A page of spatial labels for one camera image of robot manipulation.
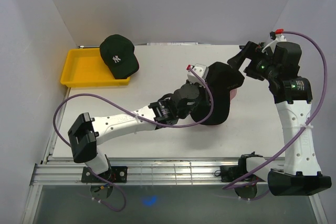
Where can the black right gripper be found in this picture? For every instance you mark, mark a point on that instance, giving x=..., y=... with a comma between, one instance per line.
x=252, y=51

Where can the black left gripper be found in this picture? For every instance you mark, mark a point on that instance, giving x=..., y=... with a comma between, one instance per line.
x=206, y=96

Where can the black baseball cap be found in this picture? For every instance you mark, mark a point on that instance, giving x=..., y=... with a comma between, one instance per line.
x=220, y=76

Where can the pink baseball cap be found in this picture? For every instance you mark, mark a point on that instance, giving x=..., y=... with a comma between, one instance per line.
x=233, y=94

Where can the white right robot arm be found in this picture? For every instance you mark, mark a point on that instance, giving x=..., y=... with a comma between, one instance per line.
x=294, y=170

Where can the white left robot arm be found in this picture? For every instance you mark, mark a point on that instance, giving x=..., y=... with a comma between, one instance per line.
x=87, y=132

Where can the dark green NY cap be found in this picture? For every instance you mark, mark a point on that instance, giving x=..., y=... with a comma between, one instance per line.
x=117, y=53

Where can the yellow plastic tray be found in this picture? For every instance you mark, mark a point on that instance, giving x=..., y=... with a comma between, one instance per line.
x=85, y=68

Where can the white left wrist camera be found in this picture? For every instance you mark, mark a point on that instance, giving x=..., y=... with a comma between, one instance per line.
x=196, y=74

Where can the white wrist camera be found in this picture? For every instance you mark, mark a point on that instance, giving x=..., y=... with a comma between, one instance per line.
x=196, y=74
x=276, y=37

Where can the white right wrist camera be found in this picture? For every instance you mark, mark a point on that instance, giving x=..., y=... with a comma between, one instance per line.
x=276, y=37

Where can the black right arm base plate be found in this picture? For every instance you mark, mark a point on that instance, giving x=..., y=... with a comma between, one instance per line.
x=229, y=173

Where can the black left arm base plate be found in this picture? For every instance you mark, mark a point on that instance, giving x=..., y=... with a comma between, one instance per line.
x=115, y=174

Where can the aluminium front rail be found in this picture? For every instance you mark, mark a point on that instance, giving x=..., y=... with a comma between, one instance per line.
x=141, y=172

